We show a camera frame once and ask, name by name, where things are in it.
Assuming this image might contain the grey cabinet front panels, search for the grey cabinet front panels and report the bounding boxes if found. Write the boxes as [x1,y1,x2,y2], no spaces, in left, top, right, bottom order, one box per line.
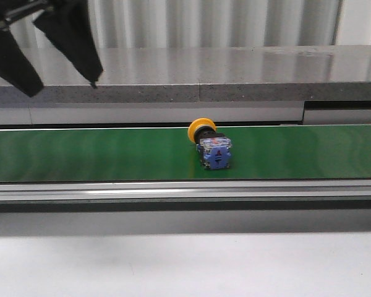
[0,101,371,125]

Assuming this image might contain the green conveyor belt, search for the green conveyor belt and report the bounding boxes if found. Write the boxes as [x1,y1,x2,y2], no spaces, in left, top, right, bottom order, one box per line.
[0,125,371,183]

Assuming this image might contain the aluminium conveyor frame rail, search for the aluminium conveyor frame rail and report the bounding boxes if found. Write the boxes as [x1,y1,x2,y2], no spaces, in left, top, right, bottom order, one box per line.
[0,179,371,202]

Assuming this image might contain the grey speckled stone countertop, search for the grey speckled stone countertop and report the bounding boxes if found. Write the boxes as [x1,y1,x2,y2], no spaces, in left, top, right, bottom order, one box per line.
[0,46,371,106]

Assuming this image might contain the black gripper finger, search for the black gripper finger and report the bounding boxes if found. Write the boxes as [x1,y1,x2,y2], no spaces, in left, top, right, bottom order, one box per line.
[0,29,43,97]
[33,1,103,88]

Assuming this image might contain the white pleated curtain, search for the white pleated curtain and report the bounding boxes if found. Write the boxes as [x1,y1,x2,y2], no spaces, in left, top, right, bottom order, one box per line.
[6,0,371,50]

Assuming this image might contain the yellow push button switch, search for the yellow push button switch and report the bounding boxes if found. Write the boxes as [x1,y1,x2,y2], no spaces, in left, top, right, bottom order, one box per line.
[187,118,232,170]

